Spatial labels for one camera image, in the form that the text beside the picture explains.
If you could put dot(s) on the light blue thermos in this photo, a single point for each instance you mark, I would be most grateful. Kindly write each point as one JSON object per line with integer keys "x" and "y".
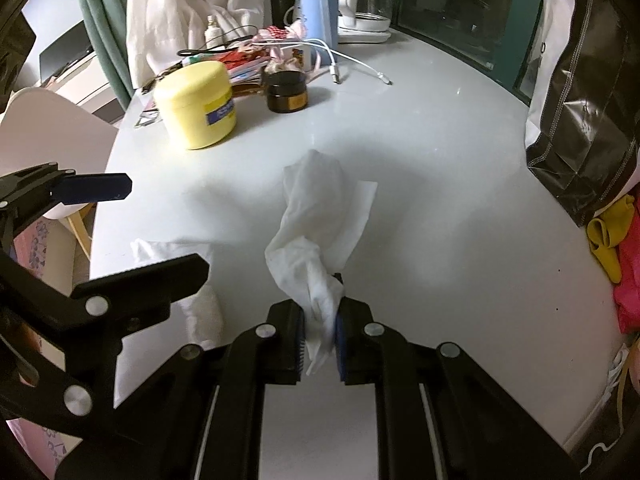
{"x": 317, "y": 5}

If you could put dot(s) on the dark window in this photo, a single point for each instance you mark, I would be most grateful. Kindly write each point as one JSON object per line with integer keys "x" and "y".
{"x": 460, "y": 5}

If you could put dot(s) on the white clothes hanger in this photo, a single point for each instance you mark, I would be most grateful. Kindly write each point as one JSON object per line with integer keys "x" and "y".
{"x": 597, "y": 452}

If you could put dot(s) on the black stitched tote bag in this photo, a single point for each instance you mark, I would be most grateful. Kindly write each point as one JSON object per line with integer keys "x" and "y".
{"x": 585, "y": 125}

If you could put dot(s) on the pink flowered cloth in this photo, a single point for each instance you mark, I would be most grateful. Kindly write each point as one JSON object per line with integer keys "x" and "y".
{"x": 35, "y": 250}

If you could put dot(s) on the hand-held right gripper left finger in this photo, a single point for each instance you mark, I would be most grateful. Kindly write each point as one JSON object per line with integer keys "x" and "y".
{"x": 301, "y": 345}

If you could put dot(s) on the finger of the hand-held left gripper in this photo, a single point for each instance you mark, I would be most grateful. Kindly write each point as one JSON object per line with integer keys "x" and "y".
{"x": 145, "y": 285}
{"x": 95, "y": 187}

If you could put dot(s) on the amber glass jar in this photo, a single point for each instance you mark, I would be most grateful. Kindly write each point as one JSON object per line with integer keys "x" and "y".
{"x": 285, "y": 92}

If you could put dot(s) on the white curtain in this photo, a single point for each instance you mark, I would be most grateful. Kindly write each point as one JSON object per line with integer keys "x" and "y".
{"x": 190, "y": 5}

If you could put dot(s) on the yellow cloth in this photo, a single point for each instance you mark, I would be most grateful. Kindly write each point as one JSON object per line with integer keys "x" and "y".
{"x": 607, "y": 240}

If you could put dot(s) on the white wet wipe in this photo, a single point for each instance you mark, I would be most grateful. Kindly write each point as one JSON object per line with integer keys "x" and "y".
{"x": 310, "y": 200}
{"x": 205, "y": 315}

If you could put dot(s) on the pink bag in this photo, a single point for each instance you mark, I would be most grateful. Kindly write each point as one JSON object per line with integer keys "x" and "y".
{"x": 629, "y": 300}

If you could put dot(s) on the white kettle base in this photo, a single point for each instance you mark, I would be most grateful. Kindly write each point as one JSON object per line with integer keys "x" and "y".
{"x": 365, "y": 36}

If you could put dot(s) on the green curtain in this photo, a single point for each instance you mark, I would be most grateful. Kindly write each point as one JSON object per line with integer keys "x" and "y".
{"x": 105, "y": 35}

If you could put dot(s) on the white chair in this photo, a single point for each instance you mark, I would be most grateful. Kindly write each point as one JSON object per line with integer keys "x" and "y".
{"x": 50, "y": 130}

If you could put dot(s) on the yellow plastic jar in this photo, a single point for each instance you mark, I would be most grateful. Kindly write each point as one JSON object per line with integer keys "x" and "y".
{"x": 190, "y": 105}

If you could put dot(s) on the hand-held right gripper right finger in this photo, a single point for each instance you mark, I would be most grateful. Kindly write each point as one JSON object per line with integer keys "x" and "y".
{"x": 340, "y": 350}

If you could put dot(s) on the small white bottle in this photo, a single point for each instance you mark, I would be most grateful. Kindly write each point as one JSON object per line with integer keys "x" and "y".
{"x": 213, "y": 35}

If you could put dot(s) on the white cabinet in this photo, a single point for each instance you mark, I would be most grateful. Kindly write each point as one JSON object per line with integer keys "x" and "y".
{"x": 85, "y": 90}

